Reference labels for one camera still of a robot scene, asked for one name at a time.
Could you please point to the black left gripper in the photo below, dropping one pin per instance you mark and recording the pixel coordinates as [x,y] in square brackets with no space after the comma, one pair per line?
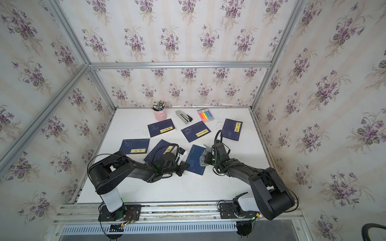
[181,168]

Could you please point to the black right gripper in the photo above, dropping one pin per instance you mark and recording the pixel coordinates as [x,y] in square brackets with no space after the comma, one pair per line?
[207,157]

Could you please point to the grey patterned cloth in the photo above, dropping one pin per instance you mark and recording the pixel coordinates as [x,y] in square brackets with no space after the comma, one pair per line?
[207,157]

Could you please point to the blue book yellow label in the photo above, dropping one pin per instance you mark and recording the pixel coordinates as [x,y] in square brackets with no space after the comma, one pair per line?
[232,129]

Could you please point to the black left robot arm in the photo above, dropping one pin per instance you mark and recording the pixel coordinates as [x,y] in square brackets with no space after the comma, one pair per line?
[108,173]

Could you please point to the blue book under left arm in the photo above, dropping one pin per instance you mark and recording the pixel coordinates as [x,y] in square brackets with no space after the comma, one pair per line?
[160,149]

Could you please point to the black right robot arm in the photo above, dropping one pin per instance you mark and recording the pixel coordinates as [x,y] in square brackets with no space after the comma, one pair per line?
[272,197]

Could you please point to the colourful highlighter pack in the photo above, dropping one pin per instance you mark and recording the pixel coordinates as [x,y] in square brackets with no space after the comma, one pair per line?
[205,115]

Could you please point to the grey black stapler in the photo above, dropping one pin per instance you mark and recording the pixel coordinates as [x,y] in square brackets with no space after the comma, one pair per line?
[185,118]

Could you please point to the pink pen cup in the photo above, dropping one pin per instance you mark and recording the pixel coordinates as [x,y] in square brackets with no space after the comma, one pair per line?
[160,115]

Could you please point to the pens in cup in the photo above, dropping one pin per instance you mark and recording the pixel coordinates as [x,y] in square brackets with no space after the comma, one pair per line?
[159,106]

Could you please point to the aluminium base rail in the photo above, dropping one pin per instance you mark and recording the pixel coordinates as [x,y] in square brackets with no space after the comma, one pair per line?
[149,218]

